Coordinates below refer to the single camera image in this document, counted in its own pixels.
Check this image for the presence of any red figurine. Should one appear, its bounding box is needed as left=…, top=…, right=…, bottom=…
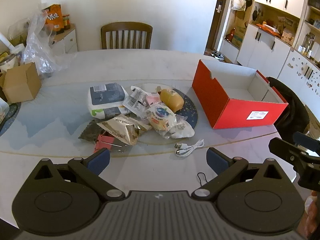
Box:
left=224, top=28, right=235, bottom=42

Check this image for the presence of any dark blue placemat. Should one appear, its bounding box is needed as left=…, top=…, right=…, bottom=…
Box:
left=172, top=88, right=199, bottom=125
left=0, top=102, right=21, bottom=137

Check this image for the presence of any wooden chair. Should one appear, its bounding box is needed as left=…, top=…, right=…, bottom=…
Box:
left=100, top=22, right=153, bottom=50

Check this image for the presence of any orange snack box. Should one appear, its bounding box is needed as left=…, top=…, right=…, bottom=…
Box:
left=42, top=4, right=63, bottom=34

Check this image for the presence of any black hair tie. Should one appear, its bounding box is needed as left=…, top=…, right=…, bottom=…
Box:
left=197, top=172, right=211, bottom=186

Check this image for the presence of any brown cardboard box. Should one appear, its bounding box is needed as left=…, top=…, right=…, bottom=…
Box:
left=2, top=62, right=42, bottom=103

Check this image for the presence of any pink soap dish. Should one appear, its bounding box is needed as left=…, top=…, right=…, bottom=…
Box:
left=146, top=94, right=160, bottom=108

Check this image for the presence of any person's right hand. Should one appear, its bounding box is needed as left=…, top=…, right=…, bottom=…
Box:
left=303, top=190, right=320, bottom=233

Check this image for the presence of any clear plastic bag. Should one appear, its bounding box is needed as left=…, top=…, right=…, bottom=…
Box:
left=21, top=12, right=68, bottom=78

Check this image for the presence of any white plush keychain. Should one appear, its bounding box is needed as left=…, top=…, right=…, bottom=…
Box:
left=164, top=121, right=195, bottom=139

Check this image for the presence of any white side cabinet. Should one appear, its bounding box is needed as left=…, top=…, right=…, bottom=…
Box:
left=51, top=24, right=78, bottom=54

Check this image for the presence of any blueberry print bread package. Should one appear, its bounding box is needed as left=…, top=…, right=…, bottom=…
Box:
left=146, top=104, right=178, bottom=133

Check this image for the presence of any orange tray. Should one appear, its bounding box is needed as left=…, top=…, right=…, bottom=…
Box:
left=255, top=23, right=282, bottom=34

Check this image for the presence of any white usb cable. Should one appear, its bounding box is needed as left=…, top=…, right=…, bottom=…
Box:
left=174, top=139, right=205, bottom=158

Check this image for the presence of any white grey tissue pack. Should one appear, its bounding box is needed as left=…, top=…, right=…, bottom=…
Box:
left=87, top=83, right=133, bottom=120

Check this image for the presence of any white tube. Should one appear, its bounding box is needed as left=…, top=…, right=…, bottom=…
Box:
left=0, top=32, right=16, bottom=52

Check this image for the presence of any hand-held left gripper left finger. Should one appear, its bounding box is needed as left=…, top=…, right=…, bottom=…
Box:
left=32, top=149, right=125, bottom=201

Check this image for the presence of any white marble desktop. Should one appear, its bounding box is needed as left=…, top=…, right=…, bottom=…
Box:
left=0, top=49, right=308, bottom=230

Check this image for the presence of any dark chair with jacket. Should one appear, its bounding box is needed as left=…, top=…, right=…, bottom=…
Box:
left=266, top=77, right=310, bottom=140

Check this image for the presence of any printed cardboard box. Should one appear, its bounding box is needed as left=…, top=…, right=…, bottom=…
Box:
left=232, top=26, right=247, bottom=48

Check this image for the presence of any yellow plush toy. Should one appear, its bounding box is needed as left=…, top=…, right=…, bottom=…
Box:
left=156, top=86, right=185, bottom=113

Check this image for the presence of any white pot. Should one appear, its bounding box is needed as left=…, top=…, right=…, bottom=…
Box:
left=0, top=51, right=17, bottom=73

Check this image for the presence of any silver snack packet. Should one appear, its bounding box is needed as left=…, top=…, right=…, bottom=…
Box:
left=122, top=86, right=150, bottom=117

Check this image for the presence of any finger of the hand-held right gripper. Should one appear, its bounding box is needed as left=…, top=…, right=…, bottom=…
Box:
left=269, top=137, right=310, bottom=167
left=293, top=132, right=320, bottom=153

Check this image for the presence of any brown door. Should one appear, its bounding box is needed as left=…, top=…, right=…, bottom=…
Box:
left=205, top=0, right=230, bottom=53

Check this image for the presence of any dark seaweed packet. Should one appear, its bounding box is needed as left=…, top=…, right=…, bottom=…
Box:
left=78, top=120, right=105, bottom=142

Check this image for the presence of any gold snack packet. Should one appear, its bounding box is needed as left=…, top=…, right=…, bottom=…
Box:
left=96, top=115, right=153, bottom=146

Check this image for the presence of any red cardboard box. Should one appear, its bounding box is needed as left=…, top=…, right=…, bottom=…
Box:
left=192, top=59, right=289, bottom=130

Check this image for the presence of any tall glass jar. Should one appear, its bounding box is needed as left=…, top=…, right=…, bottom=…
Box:
left=304, top=34, right=314, bottom=53

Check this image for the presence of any white wooden wall cabinet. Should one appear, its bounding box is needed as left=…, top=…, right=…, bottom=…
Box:
left=220, top=0, right=320, bottom=100

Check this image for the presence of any white packet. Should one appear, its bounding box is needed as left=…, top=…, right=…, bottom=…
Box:
left=0, top=97, right=10, bottom=128

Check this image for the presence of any white tote bag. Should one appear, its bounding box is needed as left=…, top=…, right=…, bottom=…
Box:
left=231, top=0, right=247, bottom=12

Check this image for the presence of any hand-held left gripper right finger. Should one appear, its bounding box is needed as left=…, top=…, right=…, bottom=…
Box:
left=191, top=147, right=288, bottom=202

